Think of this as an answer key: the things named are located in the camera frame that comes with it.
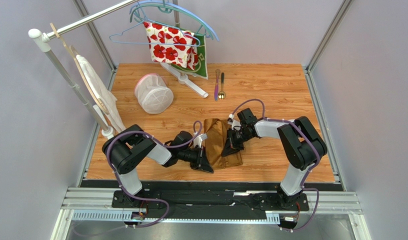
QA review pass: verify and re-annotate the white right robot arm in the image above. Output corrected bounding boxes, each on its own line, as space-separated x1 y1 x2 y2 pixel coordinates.
221 108 328 209

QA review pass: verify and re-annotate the white clothes rack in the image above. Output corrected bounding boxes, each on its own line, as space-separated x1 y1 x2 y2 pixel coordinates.
28 0 220 133

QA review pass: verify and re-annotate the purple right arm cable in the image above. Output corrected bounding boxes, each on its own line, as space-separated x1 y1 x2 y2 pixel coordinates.
231 98 322 233

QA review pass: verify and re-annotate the red floral cloth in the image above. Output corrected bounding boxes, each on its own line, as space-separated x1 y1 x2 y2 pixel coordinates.
143 21 198 70

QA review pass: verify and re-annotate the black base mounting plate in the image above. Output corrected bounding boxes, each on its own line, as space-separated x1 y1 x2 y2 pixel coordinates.
111 181 310 220

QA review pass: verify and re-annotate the brown cloth napkin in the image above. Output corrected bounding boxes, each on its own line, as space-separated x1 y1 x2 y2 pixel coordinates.
204 118 243 170

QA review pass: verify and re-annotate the blue plastic hanger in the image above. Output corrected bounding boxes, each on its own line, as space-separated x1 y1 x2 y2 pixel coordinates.
132 0 221 42

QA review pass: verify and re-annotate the purple handled knife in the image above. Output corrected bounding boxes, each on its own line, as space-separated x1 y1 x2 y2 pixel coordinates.
214 68 221 102

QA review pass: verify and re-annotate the light blue wire hanger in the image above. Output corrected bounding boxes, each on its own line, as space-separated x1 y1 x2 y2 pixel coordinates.
109 19 201 49

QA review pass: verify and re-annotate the aluminium frame rail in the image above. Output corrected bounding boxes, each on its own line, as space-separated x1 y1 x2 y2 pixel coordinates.
62 188 363 224

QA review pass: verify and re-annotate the teal plastic hanger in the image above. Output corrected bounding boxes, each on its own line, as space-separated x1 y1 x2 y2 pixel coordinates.
129 0 212 38

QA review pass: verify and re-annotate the white mesh laundry basket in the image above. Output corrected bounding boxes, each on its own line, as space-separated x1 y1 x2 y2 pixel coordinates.
134 73 174 115

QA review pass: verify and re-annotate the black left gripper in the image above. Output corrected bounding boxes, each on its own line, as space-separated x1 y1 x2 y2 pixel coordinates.
178 145 214 174

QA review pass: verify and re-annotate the green patterned cloth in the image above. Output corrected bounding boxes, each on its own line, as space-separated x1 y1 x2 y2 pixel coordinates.
168 34 208 79

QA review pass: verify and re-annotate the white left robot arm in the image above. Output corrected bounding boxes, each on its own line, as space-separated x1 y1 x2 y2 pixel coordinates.
102 124 214 207

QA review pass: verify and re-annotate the gold spoon black handle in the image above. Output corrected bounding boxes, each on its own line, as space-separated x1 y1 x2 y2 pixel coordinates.
218 72 226 100

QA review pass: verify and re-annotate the wooden hanger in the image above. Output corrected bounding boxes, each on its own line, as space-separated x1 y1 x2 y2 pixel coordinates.
50 22 108 114

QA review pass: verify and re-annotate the white mesh garment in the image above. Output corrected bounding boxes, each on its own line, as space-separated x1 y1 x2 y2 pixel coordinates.
76 54 126 133

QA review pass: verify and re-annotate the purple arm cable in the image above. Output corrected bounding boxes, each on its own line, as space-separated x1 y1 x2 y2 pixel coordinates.
105 120 204 229
231 98 322 233

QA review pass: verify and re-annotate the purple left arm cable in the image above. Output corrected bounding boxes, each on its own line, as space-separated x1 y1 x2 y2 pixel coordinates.
105 120 204 229

